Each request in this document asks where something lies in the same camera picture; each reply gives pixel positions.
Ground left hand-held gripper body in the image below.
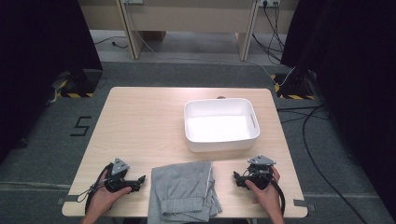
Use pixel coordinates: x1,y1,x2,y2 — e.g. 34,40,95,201
104,157,135,193

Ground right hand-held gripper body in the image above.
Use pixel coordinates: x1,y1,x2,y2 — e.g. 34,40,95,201
244,154,277,190

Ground person's right hand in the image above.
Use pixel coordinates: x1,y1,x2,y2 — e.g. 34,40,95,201
244,166,282,217

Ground person's left hand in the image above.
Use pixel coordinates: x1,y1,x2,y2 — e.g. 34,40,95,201
89,169,133,220

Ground grey folded pants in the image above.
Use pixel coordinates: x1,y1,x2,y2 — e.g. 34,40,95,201
147,160,223,224

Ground white plastic storage bin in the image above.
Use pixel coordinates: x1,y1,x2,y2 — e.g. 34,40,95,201
183,97,262,153

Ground black stand base striped tape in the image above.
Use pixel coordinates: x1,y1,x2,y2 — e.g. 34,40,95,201
50,68,104,99
270,70,317,101

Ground black curtain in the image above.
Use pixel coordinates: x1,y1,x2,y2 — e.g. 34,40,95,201
279,0,396,216
0,0,104,162

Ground beige wooden desk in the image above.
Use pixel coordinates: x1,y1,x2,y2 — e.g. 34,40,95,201
78,0,300,62

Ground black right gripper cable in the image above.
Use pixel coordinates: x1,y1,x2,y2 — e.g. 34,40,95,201
248,167,287,217

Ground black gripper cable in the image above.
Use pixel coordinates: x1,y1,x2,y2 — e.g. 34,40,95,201
76,162,114,216
248,167,287,217

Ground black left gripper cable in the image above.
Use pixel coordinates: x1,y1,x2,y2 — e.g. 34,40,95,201
76,162,114,216

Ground black floor cable with plug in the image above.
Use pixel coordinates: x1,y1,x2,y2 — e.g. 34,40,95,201
92,35,129,50

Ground bundle of black hanging cables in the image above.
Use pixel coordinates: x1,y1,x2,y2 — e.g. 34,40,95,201
251,1,287,65

